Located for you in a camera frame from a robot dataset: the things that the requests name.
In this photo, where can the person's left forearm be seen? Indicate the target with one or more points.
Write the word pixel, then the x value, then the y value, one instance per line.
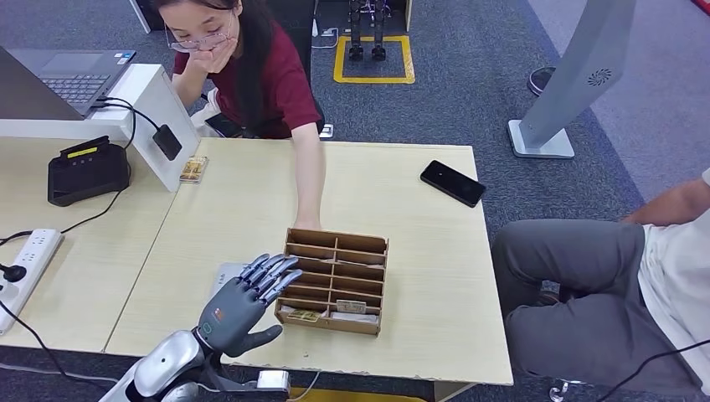
pixel 308 172

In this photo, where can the wooden card organizer box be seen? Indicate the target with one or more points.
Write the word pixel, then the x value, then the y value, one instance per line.
pixel 333 330

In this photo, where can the black power adapter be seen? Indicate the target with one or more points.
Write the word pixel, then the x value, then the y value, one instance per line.
pixel 167 143

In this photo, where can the gold room key card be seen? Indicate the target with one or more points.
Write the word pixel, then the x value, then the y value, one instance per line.
pixel 303 315

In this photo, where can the grey laptop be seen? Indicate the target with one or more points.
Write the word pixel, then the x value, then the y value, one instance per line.
pixel 72 80

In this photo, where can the black robot leg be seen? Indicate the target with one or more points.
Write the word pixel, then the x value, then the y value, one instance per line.
pixel 355 30
pixel 379 30

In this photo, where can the black power plug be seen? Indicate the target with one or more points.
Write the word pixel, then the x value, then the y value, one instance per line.
pixel 12 274

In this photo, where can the clear card case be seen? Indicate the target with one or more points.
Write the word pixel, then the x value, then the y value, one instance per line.
pixel 191 181

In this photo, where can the person's right forearm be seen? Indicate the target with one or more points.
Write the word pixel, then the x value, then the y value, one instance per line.
pixel 665 205
pixel 188 83

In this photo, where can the grey kiosk stand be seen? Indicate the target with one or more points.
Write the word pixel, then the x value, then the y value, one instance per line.
pixel 582 66

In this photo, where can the person's left hand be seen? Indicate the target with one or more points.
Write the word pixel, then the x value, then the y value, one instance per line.
pixel 308 224

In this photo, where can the white floor socket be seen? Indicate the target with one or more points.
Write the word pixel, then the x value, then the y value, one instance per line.
pixel 326 131

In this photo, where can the yellow floor tape square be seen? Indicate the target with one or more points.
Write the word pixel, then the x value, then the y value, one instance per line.
pixel 374 80

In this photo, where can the round dark floor base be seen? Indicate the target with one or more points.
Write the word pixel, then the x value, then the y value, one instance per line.
pixel 539 82

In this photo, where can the printed room key card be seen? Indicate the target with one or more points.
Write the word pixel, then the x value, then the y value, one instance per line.
pixel 351 306

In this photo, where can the person's right hand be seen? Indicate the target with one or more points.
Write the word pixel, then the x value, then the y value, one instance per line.
pixel 213 55

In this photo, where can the chrome chair caster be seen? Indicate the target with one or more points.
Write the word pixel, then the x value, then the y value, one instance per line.
pixel 560 391

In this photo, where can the white room key card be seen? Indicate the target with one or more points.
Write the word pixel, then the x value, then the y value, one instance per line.
pixel 358 318

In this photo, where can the black smartphone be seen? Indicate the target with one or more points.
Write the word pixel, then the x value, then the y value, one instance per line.
pixel 452 183

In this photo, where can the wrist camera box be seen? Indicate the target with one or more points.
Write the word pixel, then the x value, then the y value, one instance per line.
pixel 273 380

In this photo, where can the white desk riser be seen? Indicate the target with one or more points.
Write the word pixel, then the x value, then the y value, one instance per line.
pixel 144 89

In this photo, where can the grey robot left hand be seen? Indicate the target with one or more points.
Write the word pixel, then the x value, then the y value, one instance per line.
pixel 233 319

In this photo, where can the white floor power strip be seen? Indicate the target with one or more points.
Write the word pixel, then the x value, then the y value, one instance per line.
pixel 314 28

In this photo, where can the person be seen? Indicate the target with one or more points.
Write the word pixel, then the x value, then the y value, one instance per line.
pixel 571 277
pixel 277 83

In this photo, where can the grey card reader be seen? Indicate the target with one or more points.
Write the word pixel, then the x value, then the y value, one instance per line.
pixel 224 274

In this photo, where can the black payment terminal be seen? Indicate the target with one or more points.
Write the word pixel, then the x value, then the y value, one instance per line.
pixel 86 175

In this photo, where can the black office chair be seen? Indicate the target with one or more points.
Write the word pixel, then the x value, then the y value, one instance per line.
pixel 297 22

